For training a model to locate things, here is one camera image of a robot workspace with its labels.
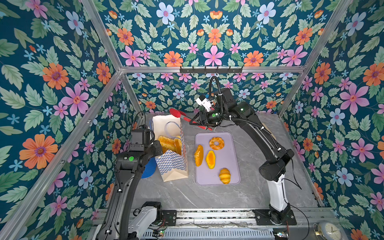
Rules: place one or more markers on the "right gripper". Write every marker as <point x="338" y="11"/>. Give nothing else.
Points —
<point x="203" y="116"/>

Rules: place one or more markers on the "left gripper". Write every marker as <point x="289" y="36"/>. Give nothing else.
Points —
<point x="159" y="149"/>

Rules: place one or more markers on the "square toast bread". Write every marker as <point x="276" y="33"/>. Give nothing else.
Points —
<point x="167" y="144"/>

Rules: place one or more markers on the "checkered paper bag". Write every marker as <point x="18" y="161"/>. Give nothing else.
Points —
<point x="173" y="162"/>

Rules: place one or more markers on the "ring donut bread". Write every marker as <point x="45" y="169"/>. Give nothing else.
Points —
<point x="216" y="143"/>

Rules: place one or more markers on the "red silicone tongs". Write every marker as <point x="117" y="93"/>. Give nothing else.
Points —
<point x="183" y="116"/>

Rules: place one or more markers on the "yellow oval bread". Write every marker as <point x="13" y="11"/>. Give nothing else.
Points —
<point x="211" y="160"/>

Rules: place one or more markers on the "oval orange bread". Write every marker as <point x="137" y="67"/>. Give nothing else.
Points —
<point x="199" y="155"/>

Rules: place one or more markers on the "small croissant bread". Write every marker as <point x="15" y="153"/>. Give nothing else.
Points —
<point x="225" y="176"/>

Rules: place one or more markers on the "ridged long bread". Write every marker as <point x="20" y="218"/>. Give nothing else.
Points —
<point x="178" y="145"/>

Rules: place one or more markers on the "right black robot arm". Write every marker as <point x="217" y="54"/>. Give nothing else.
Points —
<point x="277" y="157"/>

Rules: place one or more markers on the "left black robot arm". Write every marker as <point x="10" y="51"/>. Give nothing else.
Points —
<point x="129" y="169"/>

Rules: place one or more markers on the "lavender tray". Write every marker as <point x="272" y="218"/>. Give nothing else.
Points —
<point x="225" y="158"/>

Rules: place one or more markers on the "analog clock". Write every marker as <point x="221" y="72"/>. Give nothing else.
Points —
<point x="327" y="231"/>

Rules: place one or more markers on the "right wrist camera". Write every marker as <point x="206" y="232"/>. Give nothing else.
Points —
<point x="205" y="103"/>

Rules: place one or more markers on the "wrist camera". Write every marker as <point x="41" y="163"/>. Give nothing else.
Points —
<point x="141" y="139"/>
<point x="205" y="103"/>

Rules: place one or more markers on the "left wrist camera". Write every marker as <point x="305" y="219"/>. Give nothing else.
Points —
<point x="141" y="139"/>

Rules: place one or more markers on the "black hook rail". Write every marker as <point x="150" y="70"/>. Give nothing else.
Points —
<point x="211" y="70"/>

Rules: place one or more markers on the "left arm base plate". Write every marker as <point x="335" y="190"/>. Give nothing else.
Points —
<point x="165" y="218"/>

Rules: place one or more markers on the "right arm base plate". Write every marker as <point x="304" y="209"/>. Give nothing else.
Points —
<point x="266" y="217"/>

